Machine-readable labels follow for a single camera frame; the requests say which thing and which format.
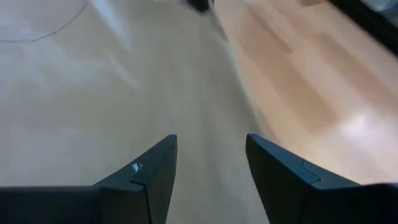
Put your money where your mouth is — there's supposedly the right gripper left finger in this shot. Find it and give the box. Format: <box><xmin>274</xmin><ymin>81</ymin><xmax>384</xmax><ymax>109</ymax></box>
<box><xmin>0</xmin><ymin>134</ymin><xmax>178</xmax><ymax>224</ymax></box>

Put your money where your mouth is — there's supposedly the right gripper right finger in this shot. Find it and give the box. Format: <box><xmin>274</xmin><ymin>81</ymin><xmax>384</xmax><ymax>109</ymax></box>
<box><xmin>245</xmin><ymin>133</ymin><xmax>398</xmax><ymax>224</ymax></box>

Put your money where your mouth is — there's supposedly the black aluminium table frame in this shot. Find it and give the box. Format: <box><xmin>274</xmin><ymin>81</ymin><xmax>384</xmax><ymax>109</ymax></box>
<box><xmin>329</xmin><ymin>0</ymin><xmax>398</xmax><ymax>57</ymax></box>

